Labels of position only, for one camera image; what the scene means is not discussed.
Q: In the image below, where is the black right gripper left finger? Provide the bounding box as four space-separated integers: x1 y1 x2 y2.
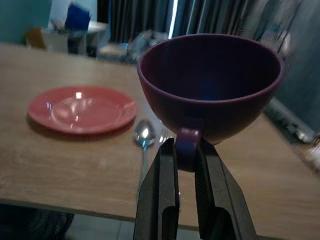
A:
133 137 180 240

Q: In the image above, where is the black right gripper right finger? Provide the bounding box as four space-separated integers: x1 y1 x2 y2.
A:
194 138 258 240

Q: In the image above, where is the purple plastic cup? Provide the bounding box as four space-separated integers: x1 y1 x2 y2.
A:
136 33 286 173

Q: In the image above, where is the silver metal spoon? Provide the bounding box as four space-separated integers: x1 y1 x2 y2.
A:
134 119 157 193

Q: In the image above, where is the red plastic plate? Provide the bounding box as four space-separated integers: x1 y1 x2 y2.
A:
27 85 138 135

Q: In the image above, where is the blue box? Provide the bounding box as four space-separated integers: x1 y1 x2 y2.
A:
64 3 92 32

